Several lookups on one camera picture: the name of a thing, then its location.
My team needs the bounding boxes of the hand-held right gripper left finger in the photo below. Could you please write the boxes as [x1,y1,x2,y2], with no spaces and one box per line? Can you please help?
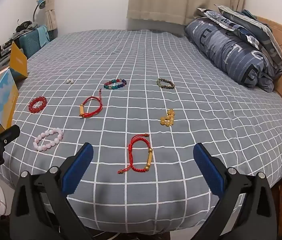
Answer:
[9,142,94,240]

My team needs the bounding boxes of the bed with grey checked sheet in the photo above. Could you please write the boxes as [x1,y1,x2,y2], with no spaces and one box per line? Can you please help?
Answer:
[0,29,282,233]

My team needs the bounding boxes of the red cord bracelet gold tube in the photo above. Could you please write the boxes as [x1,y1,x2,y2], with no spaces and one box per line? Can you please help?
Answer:
[117,133,154,174]
[78,89,104,118]

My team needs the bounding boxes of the folded blue patterned quilt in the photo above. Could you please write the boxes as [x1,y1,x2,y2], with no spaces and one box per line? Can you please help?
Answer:
[184,17,282,93]

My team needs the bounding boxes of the narrow beige curtain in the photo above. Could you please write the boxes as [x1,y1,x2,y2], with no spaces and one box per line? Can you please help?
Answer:
[44,0,60,42]

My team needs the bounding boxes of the stack of patterned pillows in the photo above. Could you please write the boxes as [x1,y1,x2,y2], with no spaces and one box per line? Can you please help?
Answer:
[197,4,274,46]

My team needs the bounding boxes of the white cardboard box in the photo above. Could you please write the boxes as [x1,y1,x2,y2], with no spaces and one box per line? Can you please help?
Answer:
[0,41,29,130]

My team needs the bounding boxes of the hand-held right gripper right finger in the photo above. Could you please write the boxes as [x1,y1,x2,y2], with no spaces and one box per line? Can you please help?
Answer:
[193,142,278,240]

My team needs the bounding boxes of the blue desk lamp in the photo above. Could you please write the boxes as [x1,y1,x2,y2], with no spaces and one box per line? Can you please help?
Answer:
[32,0,46,27]

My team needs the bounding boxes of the dark green bead bracelet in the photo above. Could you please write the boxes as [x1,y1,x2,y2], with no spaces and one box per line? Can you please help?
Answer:
[156,78,176,90]

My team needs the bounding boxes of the red bead bracelet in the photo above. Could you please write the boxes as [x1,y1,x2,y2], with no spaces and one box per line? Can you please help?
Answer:
[29,96,47,113]

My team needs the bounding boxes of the multicoloured glass bead bracelet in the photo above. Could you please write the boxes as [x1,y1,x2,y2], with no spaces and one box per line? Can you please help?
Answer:
[103,78,127,91]

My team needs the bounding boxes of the pink slipper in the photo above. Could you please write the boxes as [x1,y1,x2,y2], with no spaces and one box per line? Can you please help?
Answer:
[0,183,9,216]

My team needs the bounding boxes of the dark bag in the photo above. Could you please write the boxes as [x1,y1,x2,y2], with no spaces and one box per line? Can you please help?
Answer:
[14,19,39,33]

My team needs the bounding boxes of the yellow amber bead bracelet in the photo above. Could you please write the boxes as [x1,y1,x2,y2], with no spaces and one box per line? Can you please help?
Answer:
[160,108,176,128]

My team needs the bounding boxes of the teal suitcase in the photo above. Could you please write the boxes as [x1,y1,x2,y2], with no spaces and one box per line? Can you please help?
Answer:
[14,25,51,59]

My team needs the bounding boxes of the pink bead bracelet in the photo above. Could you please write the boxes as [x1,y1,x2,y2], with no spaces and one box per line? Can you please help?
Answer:
[33,127,64,152]

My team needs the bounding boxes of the light blue cloth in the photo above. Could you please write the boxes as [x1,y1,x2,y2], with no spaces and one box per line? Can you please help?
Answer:
[36,26,51,48]

